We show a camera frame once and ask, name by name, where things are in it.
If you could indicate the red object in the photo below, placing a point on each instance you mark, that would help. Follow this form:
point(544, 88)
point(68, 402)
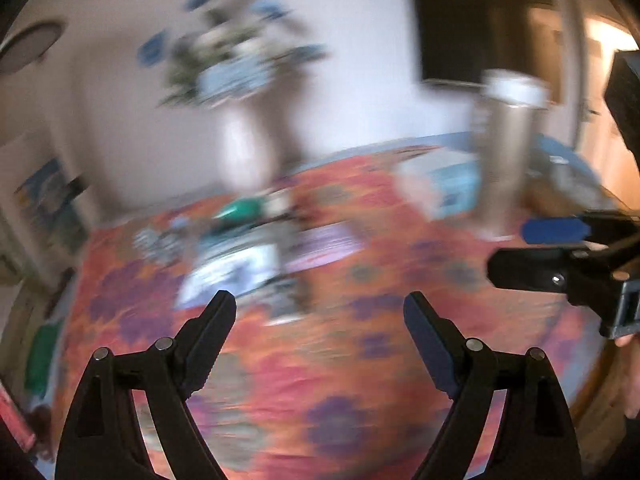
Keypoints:
point(15, 415)

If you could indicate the purple booklet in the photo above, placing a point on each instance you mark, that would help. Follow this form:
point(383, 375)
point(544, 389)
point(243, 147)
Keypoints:
point(325, 245)

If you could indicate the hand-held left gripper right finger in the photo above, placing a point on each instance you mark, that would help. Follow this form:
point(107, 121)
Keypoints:
point(425, 340)

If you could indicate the round grey wall plate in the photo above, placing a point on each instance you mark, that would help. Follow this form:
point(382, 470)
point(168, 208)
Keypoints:
point(27, 47)

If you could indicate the floral orange tablecloth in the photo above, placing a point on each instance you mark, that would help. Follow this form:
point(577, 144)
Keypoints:
point(300, 385)

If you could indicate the white printed paper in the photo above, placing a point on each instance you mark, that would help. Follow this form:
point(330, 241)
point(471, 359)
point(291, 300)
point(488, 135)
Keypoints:
point(230, 275)

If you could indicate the person's right hand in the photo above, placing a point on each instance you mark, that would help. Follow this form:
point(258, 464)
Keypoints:
point(631, 375)

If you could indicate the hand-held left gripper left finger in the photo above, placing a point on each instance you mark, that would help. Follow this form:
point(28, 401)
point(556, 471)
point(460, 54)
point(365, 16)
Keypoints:
point(220, 325)

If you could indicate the black wall television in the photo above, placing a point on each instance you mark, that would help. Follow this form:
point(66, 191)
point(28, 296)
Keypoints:
point(465, 20)

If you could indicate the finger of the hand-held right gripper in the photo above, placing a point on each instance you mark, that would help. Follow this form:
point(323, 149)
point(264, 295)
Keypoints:
point(535, 270)
point(550, 230)

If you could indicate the grey patterned cloth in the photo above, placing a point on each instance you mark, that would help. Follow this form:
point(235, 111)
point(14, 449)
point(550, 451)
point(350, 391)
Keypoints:
point(157, 245)

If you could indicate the green object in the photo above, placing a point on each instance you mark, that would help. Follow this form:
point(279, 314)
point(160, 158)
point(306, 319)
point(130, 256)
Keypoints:
point(240, 210)

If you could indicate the blue artificial flowers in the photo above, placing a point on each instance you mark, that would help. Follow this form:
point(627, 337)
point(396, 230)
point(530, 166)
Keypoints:
point(225, 45)

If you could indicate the light blue box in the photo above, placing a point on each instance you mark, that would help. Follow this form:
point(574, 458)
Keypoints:
point(445, 185)

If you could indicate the beige cylinder with white lid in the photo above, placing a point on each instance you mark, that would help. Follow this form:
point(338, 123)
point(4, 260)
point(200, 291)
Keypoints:
point(505, 160)

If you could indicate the white vase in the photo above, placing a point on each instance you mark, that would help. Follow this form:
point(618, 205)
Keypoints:
point(245, 150)

